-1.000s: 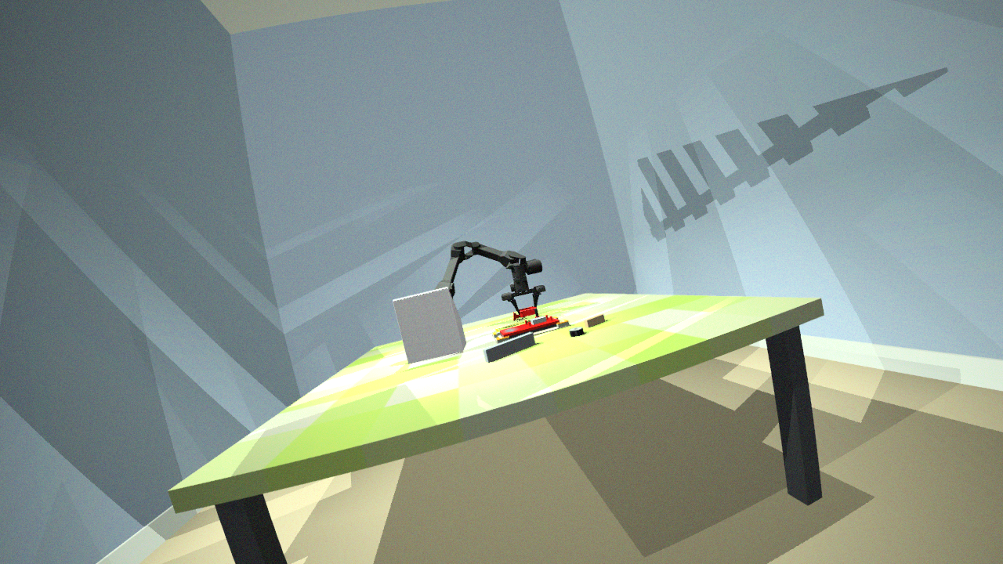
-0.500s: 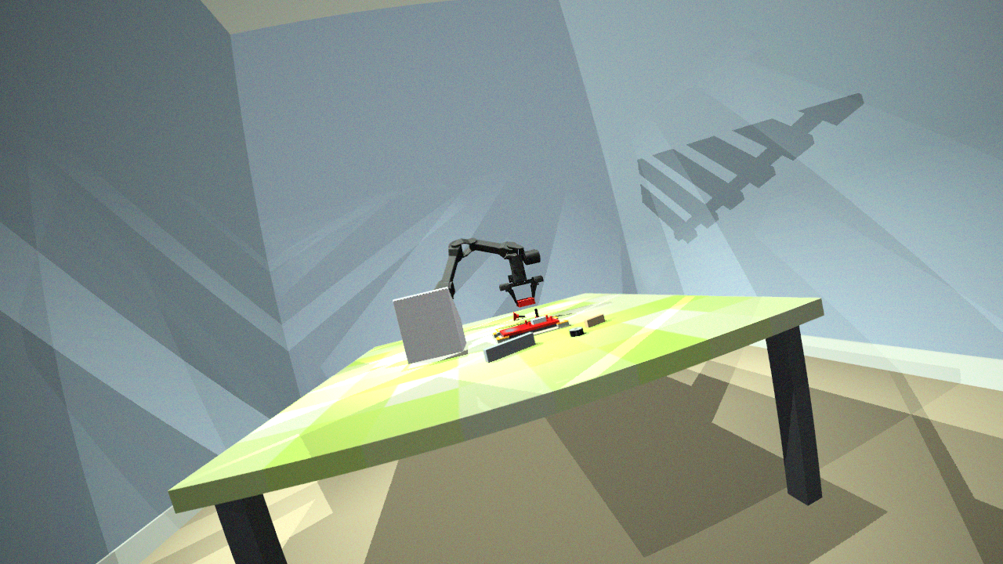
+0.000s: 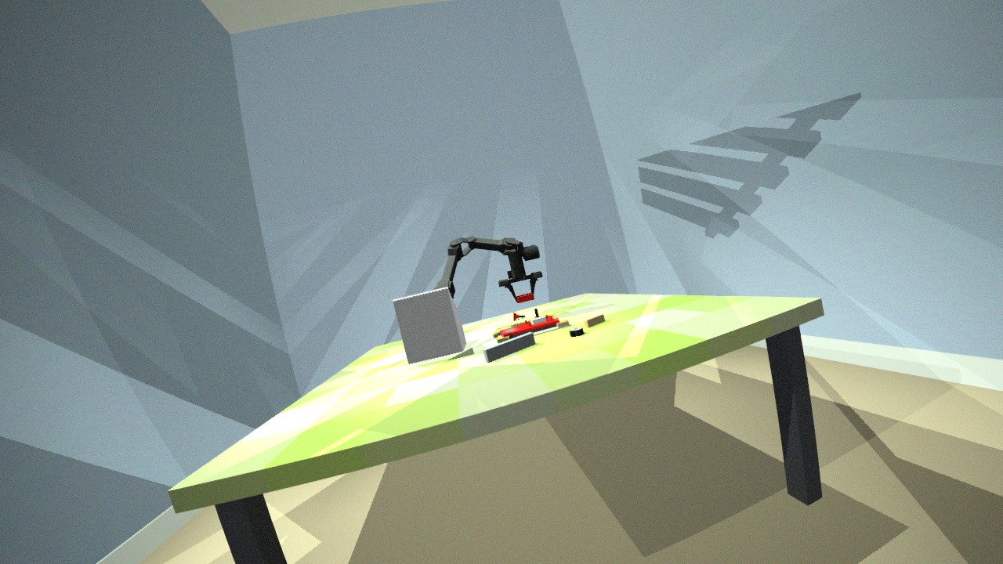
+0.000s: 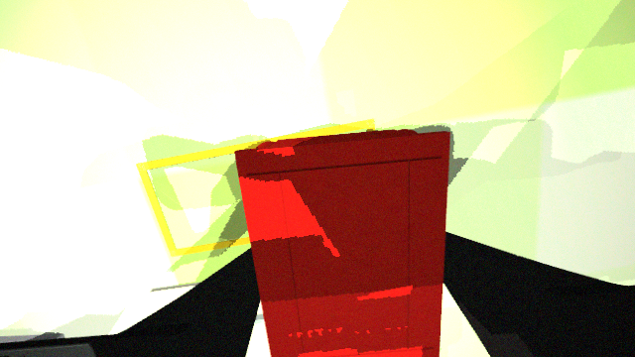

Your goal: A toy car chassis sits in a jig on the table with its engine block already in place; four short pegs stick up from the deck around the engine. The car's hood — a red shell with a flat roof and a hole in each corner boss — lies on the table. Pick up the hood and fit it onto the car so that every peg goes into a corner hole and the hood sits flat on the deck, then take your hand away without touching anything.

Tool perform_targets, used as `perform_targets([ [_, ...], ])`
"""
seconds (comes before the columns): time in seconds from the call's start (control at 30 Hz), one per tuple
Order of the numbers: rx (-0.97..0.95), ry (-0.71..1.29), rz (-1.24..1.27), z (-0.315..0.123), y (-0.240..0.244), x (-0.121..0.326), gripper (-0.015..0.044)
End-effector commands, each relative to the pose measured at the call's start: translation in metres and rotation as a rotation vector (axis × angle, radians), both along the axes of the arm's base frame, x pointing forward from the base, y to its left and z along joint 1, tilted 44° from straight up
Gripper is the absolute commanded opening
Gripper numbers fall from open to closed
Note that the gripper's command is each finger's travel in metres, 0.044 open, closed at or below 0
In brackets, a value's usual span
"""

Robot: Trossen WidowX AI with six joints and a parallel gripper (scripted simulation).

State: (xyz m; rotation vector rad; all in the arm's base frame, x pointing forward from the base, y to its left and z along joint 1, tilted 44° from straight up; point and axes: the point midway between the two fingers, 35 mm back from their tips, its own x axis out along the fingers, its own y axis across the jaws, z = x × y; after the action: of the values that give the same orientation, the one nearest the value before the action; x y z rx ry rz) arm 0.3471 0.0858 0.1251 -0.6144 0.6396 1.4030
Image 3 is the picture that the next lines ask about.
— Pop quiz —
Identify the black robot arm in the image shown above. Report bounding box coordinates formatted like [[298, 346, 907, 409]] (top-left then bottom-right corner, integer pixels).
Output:
[[433, 236, 540, 298]]

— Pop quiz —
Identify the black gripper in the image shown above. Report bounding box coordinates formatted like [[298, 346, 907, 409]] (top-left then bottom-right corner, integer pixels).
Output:
[[498, 262, 543, 301]]

